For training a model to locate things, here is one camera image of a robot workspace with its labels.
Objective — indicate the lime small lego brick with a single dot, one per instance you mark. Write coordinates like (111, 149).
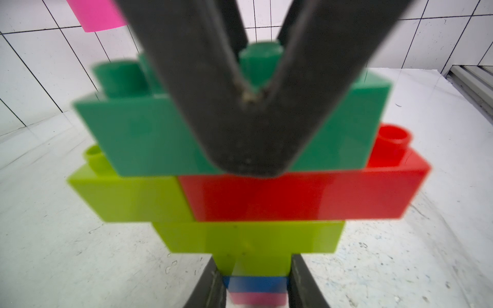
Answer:
(253, 265)
(119, 199)

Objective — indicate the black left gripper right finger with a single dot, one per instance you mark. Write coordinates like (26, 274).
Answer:
(303, 291)

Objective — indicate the pink wine glass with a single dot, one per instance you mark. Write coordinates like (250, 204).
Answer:
(97, 15)

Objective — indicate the blue small lego brick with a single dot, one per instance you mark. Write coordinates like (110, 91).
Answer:
(245, 284)

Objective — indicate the dark green lego brick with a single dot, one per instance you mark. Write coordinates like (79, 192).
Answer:
(142, 134)

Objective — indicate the red lego brick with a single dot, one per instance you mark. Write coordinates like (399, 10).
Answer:
(382, 190)

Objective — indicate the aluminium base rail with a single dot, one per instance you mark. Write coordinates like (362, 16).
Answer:
(475, 83)

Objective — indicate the pink small lego brick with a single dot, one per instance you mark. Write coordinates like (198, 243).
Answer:
(267, 299)

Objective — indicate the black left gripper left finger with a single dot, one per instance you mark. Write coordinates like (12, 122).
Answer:
(210, 291)

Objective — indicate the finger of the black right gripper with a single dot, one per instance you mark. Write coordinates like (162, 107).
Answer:
(259, 133)

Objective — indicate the lime long lego brick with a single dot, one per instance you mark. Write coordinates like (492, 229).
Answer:
(251, 238)

